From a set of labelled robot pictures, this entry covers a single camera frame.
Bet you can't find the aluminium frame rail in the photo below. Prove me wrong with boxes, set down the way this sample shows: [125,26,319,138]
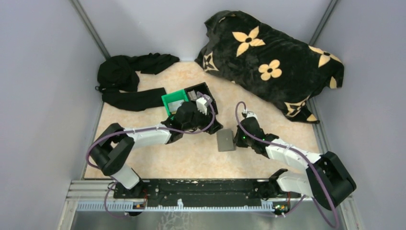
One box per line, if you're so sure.
[65,177,353,213]

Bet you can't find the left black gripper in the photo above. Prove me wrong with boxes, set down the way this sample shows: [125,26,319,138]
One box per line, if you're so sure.
[183,105,224,135]

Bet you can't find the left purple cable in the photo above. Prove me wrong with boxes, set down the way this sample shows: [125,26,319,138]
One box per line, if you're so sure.
[85,91,216,219]

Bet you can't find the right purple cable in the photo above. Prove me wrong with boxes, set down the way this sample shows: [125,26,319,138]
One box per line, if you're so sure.
[235,101,340,230]

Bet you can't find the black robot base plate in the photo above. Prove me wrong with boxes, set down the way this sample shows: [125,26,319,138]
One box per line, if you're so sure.
[113,179,300,207]

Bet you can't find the purple cable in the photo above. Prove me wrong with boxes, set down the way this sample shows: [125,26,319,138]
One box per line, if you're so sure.
[235,101,340,230]
[85,91,216,219]

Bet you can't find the green plastic bin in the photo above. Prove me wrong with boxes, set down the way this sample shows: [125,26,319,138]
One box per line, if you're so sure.
[161,89,190,116]

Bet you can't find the black floral plush blanket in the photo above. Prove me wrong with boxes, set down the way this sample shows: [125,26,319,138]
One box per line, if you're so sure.
[195,10,344,124]

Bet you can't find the black cloth garment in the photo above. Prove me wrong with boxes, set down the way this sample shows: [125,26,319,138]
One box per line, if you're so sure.
[95,53,180,112]

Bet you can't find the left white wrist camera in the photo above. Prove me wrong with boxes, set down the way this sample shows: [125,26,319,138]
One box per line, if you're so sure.
[196,93,212,115]

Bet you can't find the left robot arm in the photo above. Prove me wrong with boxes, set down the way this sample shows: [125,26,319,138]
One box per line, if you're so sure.
[87,98,215,198]

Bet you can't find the black plastic bin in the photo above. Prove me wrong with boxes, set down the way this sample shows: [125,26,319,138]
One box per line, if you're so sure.
[184,82,223,135]

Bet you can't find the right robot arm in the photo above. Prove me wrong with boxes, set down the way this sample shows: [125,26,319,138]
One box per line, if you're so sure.
[235,117,357,210]

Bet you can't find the cards in black bin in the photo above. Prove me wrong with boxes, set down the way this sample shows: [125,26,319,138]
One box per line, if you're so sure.
[187,91,198,101]

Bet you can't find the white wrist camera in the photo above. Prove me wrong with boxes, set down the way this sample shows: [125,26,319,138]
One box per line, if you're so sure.
[242,110,258,119]
[196,93,212,115]

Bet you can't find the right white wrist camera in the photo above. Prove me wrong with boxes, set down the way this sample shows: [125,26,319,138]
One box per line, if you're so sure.
[242,110,258,119]

